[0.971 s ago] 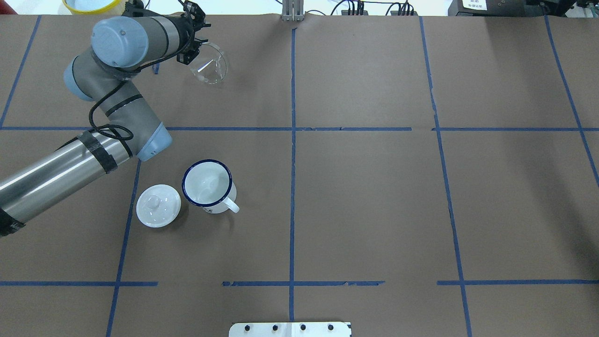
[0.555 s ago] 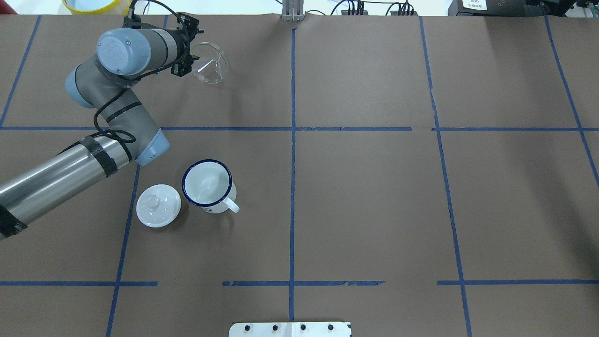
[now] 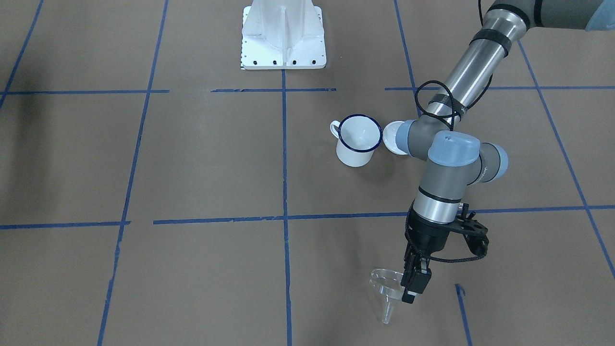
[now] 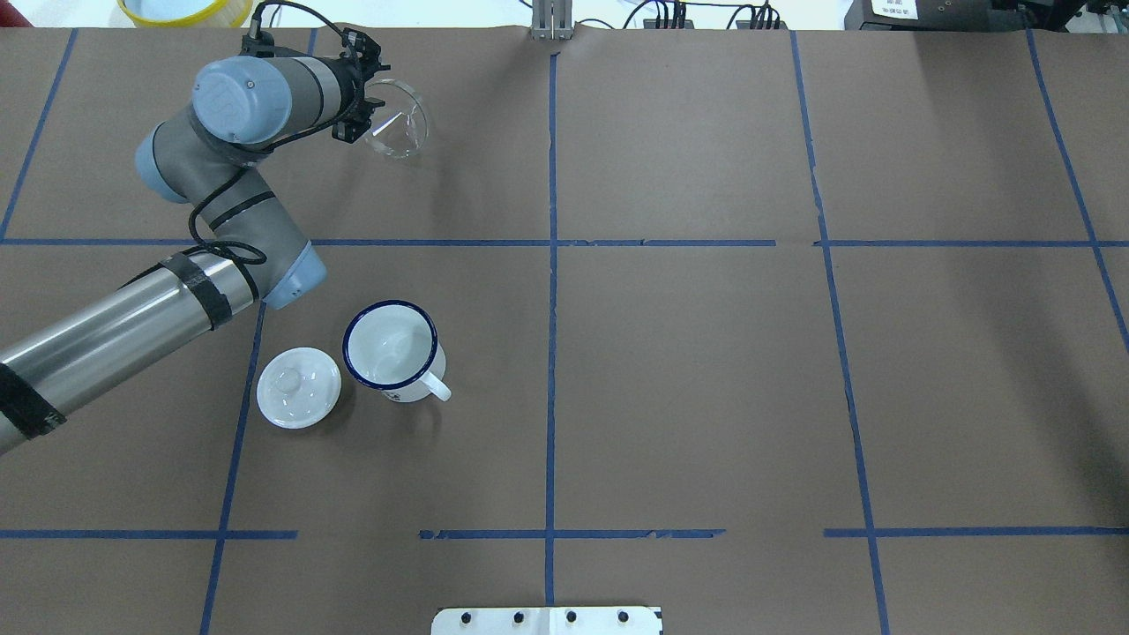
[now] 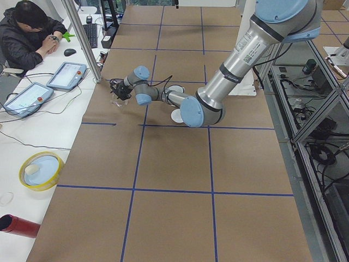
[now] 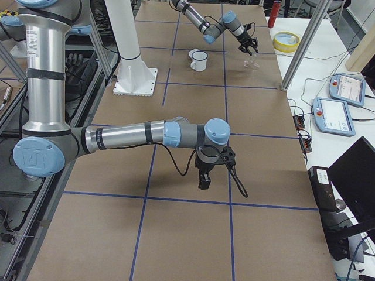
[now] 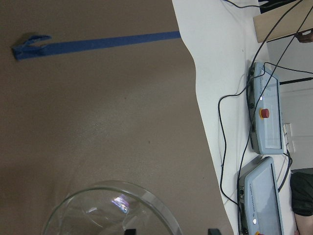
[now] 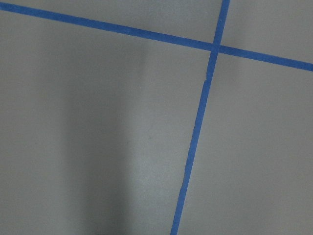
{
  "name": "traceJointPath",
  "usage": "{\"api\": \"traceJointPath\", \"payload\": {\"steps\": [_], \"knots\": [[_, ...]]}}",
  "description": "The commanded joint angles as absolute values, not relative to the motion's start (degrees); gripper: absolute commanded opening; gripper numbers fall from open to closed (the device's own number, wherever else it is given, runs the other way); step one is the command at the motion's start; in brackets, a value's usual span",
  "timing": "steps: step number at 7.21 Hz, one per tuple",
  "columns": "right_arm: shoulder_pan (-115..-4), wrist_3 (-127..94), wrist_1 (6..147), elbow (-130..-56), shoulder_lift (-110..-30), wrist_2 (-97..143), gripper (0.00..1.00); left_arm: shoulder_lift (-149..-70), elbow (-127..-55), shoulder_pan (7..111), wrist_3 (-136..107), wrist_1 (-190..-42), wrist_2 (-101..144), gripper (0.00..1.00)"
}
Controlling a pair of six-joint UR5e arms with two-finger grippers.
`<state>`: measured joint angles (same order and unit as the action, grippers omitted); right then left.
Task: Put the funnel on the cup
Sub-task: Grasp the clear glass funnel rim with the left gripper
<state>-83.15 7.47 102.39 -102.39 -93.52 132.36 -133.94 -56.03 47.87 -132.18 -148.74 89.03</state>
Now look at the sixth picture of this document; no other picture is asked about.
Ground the teach pendant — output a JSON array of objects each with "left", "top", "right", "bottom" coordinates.
[
  {"left": 329, "top": 74, "right": 366, "bottom": 107},
  {"left": 312, "top": 97, "right": 356, "bottom": 136}
]

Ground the lower teach pendant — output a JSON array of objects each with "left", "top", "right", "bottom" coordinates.
[{"left": 312, "top": 97, "right": 356, "bottom": 136}]

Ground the upper teach pendant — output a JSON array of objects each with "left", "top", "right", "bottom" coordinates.
[{"left": 329, "top": 74, "right": 366, "bottom": 107}]

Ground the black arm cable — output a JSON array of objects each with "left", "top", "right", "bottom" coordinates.
[{"left": 202, "top": 16, "right": 257, "bottom": 37}]

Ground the black computer box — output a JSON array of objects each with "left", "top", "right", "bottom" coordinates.
[{"left": 308, "top": 166, "right": 339, "bottom": 213}]

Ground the wooden board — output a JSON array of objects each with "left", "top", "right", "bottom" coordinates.
[{"left": 345, "top": 25, "right": 375, "bottom": 72}]

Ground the red cylinder bottle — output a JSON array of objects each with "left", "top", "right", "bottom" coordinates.
[{"left": 267, "top": 0, "right": 282, "bottom": 29}]

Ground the white camera stand base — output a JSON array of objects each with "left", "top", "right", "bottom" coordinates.
[{"left": 105, "top": 0, "right": 158, "bottom": 97}]

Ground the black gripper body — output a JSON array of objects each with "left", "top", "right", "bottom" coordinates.
[
  {"left": 237, "top": 32, "right": 254, "bottom": 49},
  {"left": 195, "top": 152, "right": 223, "bottom": 181}
]

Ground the clear plastic funnel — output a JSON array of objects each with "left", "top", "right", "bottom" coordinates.
[{"left": 243, "top": 53, "right": 260, "bottom": 71}]

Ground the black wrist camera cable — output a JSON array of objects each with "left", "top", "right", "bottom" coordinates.
[{"left": 146, "top": 142, "right": 249, "bottom": 198}]

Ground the black monitor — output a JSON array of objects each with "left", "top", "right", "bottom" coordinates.
[{"left": 328, "top": 136, "right": 374, "bottom": 222}]

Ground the aluminium frame post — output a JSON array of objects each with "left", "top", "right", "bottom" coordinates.
[{"left": 281, "top": 0, "right": 332, "bottom": 91}]

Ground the black usb hub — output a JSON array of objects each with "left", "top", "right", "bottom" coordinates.
[
  {"left": 292, "top": 115, "right": 305, "bottom": 131},
  {"left": 299, "top": 135, "right": 312, "bottom": 154}
]

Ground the white enamel mug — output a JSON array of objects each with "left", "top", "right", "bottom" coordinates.
[{"left": 190, "top": 50, "right": 208, "bottom": 72}]

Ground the yellow tape roll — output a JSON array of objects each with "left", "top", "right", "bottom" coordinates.
[{"left": 272, "top": 32, "right": 301, "bottom": 53}]

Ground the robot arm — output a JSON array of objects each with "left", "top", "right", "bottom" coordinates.
[
  {"left": 169, "top": 1, "right": 258, "bottom": 56},
  {"left": 13, "top": 1, "right": 231, "bottom": 190}
]

